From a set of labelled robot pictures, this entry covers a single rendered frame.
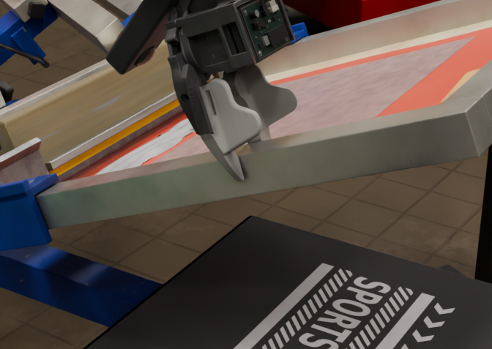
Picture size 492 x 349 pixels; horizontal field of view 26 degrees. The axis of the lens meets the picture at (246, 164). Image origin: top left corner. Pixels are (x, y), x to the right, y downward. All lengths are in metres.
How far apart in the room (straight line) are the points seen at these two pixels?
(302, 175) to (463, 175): 3.08
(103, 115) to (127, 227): 2.23
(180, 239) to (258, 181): 2.56
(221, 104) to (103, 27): 0.94
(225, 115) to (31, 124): 0.40
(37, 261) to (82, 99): 0.35
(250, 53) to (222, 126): 0.08
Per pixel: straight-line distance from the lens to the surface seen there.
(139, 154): 1.28
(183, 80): 0.90
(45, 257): 1.61
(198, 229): 3.54
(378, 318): 1.40
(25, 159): 1.23
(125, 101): 1.38
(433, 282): 1.48
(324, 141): 0.88
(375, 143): 0.86
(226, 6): 0.87
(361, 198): 3.75
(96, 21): 1.86
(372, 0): 2.15
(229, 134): 0.91
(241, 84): 0.95
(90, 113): 1.33
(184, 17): 0.90
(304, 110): 1.21
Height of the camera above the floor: 1.73
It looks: 26 degrees down
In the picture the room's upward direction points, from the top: straight up
